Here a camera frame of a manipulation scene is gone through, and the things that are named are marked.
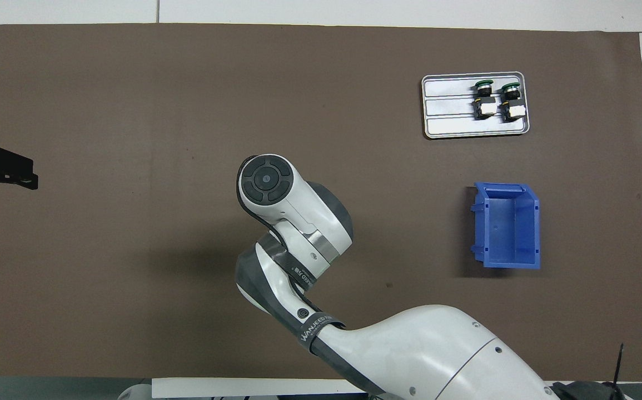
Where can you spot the green push button white block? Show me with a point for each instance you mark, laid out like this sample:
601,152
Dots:
486,108
514,113

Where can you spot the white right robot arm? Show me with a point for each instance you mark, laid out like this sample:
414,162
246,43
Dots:
437,350

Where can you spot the grey metal tray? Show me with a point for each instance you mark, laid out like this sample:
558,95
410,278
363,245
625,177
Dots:
437,128

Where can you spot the blue plastic bin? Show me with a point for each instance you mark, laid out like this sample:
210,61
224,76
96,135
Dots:
507,233

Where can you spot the brown table mat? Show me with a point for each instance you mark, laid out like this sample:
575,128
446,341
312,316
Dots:
132,278

